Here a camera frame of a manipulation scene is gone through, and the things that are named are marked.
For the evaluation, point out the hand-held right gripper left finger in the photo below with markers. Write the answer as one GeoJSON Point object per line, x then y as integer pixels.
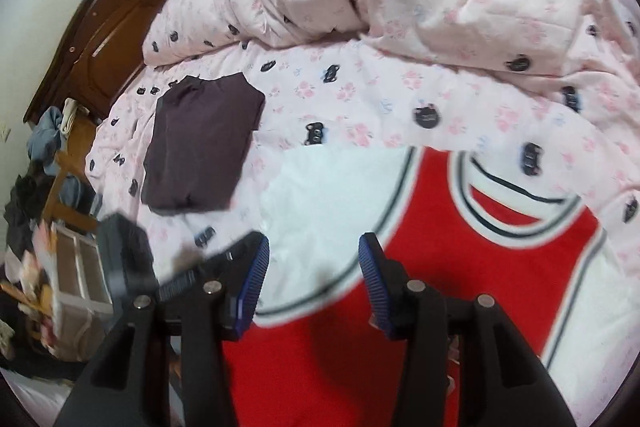
{"type": "Point", "coordinates": [252, 277]}

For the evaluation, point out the brown wooden headboard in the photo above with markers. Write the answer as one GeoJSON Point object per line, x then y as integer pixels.
{"type": "Point", "coordinates": [115, 32]}

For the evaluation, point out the small white cloth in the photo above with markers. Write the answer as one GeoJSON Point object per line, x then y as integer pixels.
{"type": "Point", "coordinates": [70, 114]}

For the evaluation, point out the white wall socket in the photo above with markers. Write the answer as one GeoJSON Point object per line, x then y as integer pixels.
{"type": "Point", "coordinates": [4, 133]}

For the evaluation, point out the pink floral cat-print duvet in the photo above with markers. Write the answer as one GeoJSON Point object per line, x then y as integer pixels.
{"type": "Point", "coordinates": [400, 72]}

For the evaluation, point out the dark purple garment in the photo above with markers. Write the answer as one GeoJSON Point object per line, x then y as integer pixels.
{"type": "Point", "coordinates": [200, 142]}

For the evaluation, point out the dark clothes pile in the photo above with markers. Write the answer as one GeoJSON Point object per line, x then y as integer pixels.
{"type": "Point", "coordinates": [22, 212]}

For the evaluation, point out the blue cloth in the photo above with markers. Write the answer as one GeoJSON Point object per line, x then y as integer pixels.
{"type": "Point", "coordinates": [42, 137]}

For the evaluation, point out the red and white jersey shirt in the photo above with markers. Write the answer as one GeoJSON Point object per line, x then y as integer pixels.
{"type": "Point", "coordinates": [525, 267]}

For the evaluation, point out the white storage box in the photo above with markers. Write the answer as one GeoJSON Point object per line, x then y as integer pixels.
{"type": "Point", "coordinates": [75, 277]}

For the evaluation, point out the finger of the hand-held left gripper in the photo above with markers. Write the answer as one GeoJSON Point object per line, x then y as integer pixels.
{"type": "Point", "coordinates": [177, 287]}

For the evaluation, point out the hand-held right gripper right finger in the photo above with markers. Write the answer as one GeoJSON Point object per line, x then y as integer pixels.
{"type": "Point", "coordinates": [375, 282]}

